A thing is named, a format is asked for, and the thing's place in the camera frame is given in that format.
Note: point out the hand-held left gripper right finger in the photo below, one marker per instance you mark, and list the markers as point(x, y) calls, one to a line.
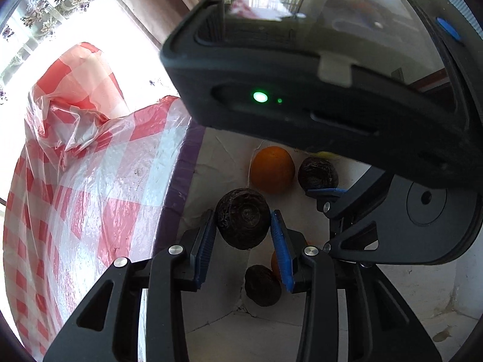
point(281, 249)

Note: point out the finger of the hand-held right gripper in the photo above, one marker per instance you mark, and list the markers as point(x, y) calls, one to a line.
point(326, 192)
point(354, 241)

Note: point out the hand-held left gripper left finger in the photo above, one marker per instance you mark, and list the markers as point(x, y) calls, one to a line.
point(205, 249)

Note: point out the small orange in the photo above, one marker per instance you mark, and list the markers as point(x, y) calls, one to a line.
point(275, 267)

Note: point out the wrinkled dark passion fruit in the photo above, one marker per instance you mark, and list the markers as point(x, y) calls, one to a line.
point(317, 173)

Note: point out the small dark passion fruit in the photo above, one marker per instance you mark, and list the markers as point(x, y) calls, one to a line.
point(262, 284)

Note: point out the round dark passion fruit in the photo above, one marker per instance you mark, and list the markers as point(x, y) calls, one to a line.
point(243, 215)

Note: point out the large orange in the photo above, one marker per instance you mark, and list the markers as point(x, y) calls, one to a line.
point(272, 169)

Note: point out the purple rimmed cardboard box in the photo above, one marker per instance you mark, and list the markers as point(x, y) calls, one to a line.
point(396, 328)

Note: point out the red checkered plastic tablecloth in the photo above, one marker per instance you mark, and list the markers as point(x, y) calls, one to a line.
point(94, 196)

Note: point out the pinkish brown curtain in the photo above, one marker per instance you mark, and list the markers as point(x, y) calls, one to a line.
point(158, 0)

